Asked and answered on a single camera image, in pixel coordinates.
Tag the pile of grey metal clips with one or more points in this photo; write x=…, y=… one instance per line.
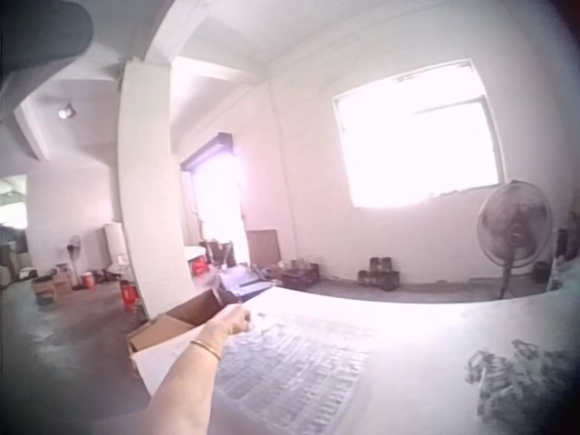
x=516, y=385

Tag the ceiling spot lamp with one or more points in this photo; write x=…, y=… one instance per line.
x=66, y=111

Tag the large grey standing fan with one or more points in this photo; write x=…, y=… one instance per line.
x=514, y=226

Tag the brown board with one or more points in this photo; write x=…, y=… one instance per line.
x=262, y=249

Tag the bright window with frame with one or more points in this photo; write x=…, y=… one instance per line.
x=417, y=136

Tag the black head rig part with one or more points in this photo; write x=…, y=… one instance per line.
x=41, y=31

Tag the roller shutter doorway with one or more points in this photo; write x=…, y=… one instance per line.
x=217, y=199

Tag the open brown cardboard box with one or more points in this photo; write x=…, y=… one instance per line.
x=181, y=317

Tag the red plastic crate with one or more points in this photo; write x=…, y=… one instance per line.
x=128, y=294

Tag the stack of dark cans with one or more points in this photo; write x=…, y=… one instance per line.
x=379, y=274

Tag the white material roll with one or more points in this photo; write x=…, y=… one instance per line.
x=114, y=242

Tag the red bucket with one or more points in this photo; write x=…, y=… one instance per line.
x=88, y=281

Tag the thin gold bangle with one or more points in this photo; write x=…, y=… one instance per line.
x=205, y=347

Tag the person's left hand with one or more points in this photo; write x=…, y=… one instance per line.
x=224, y=327

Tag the heap of small cardboard boxes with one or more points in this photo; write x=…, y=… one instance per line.
x=50, y=287

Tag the dark crate of bottles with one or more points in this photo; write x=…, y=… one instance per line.
x=300, y=276

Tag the person's left fingers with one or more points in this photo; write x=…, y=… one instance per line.
x=247, y=318

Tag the red basket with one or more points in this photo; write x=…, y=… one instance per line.
x=198, y=266

